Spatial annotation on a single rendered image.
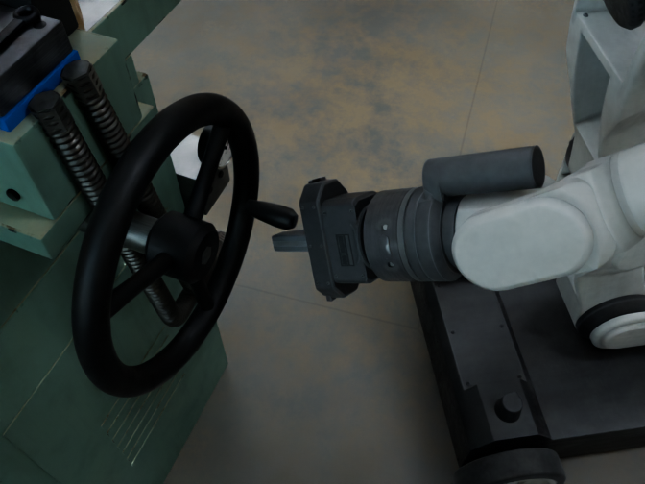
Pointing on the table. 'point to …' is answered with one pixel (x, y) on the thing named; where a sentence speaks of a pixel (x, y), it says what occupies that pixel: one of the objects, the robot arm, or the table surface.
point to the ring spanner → (18, 22)
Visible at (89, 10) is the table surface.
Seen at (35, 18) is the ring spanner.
